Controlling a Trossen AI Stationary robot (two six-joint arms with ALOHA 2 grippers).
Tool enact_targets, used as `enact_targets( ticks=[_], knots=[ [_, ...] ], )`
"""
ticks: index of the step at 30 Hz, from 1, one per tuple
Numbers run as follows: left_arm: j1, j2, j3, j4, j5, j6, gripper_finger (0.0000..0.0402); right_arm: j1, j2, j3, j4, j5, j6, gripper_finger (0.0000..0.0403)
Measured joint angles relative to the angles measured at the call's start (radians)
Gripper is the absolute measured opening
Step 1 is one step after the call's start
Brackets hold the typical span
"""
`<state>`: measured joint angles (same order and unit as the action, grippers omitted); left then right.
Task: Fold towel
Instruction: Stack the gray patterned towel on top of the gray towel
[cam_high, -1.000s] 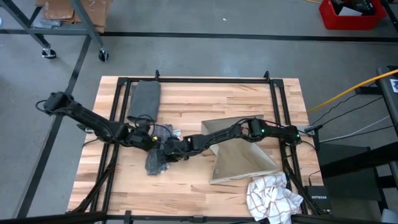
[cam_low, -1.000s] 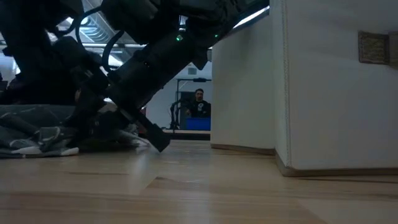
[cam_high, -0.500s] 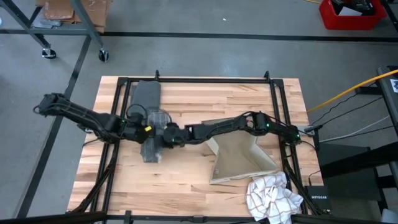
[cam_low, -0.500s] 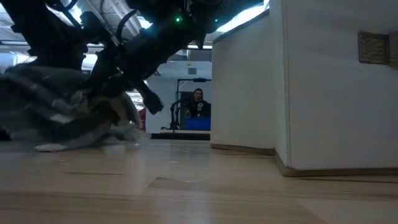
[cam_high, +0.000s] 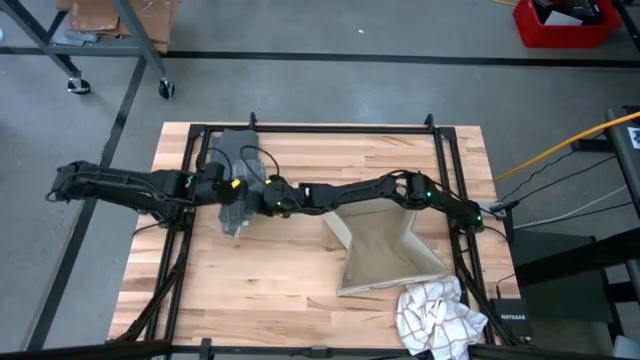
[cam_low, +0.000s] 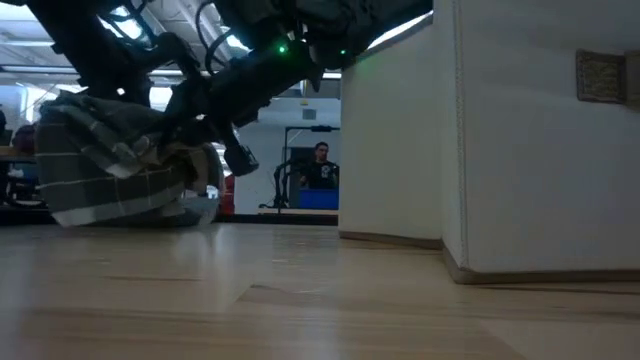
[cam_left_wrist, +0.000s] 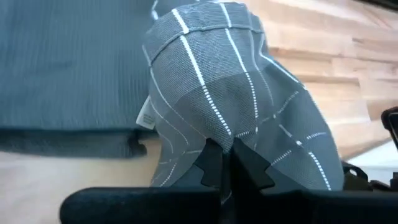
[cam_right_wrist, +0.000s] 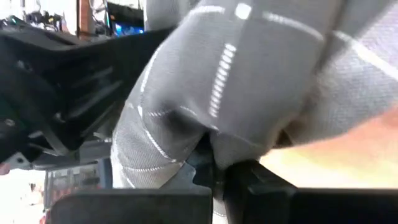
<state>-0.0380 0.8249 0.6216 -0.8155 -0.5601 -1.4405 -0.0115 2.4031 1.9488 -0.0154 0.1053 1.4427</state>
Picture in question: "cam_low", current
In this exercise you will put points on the grey checked towel white lines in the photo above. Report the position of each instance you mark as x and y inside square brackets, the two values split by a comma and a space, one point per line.
[100, 175]

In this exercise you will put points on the blue-grey waffle towel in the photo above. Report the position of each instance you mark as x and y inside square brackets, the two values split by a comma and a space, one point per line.
[202, 212]

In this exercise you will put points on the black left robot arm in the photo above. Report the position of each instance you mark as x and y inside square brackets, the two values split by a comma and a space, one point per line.
[75, 40]

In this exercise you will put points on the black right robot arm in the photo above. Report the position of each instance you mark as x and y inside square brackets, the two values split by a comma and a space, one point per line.
[265, 80]

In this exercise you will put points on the black background robot arm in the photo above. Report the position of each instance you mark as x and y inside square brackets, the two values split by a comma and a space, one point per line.
[281, 185]

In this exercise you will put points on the ceiling light strip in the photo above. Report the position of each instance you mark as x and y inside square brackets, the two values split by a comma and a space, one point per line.
[332, 76]
[35, 69]

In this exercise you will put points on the red container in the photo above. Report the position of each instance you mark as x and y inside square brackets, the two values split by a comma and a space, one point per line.
[228, 195]

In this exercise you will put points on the maroon cloth bundle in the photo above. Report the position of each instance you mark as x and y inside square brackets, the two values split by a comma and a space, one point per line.
[26, 140]

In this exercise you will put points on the dark bulky object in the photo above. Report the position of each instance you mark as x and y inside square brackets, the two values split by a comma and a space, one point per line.
[2, 127]

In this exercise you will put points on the person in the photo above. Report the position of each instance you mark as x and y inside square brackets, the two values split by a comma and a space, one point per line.
[320, 172]

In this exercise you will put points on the dark low table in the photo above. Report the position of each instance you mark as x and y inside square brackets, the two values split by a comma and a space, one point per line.
[300, 218]

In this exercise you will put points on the blue plastic bin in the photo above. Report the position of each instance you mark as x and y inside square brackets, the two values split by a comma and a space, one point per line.
[319, 199]

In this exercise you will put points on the beige fabric storage box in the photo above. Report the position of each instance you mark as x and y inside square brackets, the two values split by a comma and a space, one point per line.
[525, 150]

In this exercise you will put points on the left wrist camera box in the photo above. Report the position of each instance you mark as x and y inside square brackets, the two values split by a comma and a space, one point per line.
[175, 52]

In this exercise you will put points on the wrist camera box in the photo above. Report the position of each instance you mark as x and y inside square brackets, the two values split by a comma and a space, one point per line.
[241, 160]
[175, 52]

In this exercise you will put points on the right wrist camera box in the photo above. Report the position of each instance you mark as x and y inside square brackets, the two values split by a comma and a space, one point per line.
[241, 160]

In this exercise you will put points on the black metal frame stand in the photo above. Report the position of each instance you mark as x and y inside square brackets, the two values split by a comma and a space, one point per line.
[300, 128]

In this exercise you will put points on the grey wall plate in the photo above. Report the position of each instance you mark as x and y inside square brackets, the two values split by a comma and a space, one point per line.
[309, 114]

